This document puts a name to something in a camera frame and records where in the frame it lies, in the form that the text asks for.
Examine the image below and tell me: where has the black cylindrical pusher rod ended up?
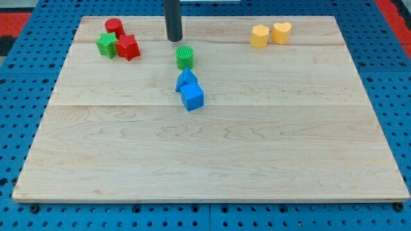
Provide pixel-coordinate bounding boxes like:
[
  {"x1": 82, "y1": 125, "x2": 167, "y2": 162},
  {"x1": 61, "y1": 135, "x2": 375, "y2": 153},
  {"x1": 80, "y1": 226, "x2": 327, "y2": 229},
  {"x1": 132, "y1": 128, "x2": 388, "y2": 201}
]
[{"x1": 163, "y1": 0, "x2": 183, "y2": 42}]

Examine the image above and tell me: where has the red star block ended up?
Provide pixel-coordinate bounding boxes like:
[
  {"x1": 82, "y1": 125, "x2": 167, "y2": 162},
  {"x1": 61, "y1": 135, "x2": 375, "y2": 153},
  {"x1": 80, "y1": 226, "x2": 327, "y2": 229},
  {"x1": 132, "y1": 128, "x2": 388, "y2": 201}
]
[{"x1": 115, "y1": 35, "x2": 141, "y2": 61}]

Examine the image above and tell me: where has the green star block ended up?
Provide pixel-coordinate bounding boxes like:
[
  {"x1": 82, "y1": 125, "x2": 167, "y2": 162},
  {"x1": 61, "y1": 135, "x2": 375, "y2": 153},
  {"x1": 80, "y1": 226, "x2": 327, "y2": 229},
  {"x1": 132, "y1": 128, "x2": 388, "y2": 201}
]
[{"x1": 96, "y1": 32, "x2": 118, "y2": 58}]

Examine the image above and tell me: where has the green cylinder block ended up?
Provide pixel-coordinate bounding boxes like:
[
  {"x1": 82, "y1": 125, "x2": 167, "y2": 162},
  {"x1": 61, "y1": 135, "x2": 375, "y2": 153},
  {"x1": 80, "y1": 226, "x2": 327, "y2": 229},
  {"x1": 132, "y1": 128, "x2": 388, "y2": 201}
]
[{"x1": 175, "y1": 46, "x2": 195, "y2": 70}]

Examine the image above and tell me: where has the red cylinder block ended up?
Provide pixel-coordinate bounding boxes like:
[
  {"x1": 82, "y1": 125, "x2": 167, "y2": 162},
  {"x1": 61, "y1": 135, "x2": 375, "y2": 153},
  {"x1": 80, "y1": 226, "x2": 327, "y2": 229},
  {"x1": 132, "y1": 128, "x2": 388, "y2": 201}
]
[{"x1": 104, "y1": 18, "x2": 125, "y2": 38}]

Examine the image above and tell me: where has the blue triangle block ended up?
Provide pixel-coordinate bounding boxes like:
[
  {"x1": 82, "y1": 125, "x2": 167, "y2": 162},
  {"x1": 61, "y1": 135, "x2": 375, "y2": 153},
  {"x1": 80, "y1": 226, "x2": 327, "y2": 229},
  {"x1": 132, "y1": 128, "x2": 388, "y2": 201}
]
[{"x1": 175, "y1": 67, "x2": 198, "y2": 92}]

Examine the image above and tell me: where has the yellow hexagon block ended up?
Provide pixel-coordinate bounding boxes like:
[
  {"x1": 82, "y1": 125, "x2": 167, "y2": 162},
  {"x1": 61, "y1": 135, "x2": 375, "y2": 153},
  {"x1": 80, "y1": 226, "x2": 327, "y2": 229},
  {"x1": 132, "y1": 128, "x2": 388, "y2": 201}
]
[{"x1": 250, "y1": 24, "x2": 269, "y2": 48}]

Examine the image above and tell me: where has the blue cube block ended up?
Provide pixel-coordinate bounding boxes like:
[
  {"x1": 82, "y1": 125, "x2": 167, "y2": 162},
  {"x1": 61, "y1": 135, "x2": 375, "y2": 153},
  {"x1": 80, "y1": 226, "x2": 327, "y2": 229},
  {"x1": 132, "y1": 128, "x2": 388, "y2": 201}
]
[{"x1": 180, "y1": 82, "x2": 204, "y2": 111}]

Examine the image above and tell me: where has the yellow heart block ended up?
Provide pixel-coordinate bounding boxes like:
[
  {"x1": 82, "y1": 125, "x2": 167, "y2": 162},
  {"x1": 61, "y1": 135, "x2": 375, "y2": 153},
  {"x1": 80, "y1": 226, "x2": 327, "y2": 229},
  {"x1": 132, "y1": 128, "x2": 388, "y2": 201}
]
[{"x1": 272, "y1": 22, "x2": 292, "y2": 44}]

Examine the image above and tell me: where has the light wooden board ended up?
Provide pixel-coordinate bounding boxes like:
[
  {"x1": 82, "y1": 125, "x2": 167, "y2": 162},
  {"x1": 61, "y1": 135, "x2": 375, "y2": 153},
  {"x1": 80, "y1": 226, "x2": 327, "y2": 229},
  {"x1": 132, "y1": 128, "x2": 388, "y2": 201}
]
[{"x1": 12, "y1": 16, "x2": 410, "y2": 203}]

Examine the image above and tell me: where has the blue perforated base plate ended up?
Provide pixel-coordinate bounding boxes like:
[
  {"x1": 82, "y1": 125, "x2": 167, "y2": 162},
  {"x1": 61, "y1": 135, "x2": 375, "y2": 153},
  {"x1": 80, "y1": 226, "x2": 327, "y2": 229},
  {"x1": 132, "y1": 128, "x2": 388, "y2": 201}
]
[{"x1": 1, "y1": 1, "x2": 410, "y2": 230}]

